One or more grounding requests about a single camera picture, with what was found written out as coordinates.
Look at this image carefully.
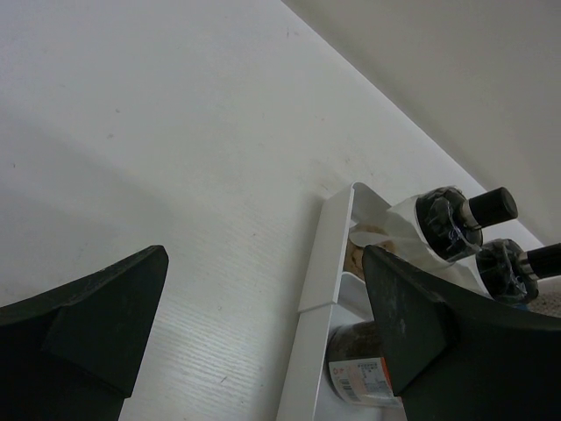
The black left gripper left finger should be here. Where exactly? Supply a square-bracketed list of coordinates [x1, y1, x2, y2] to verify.
[1, 246, 169, 420]

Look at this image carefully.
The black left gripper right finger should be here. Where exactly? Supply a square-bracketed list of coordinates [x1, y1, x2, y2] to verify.
[363, 246, 560, 420]

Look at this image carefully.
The white-cap orange-label spice jar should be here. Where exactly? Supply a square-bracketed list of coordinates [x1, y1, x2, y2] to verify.
[325, 321, 402, 408]

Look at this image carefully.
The black-cap white powder bottle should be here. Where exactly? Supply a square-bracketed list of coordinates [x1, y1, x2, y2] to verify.
[440, 239, 560, 306]

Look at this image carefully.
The black-cap brown spice bottle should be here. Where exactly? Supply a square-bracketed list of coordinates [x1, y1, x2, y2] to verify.
[343, 186, 518, 279]

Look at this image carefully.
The white divided organizer tray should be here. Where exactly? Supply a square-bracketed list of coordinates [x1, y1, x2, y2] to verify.
[273, 182, 561, 421]

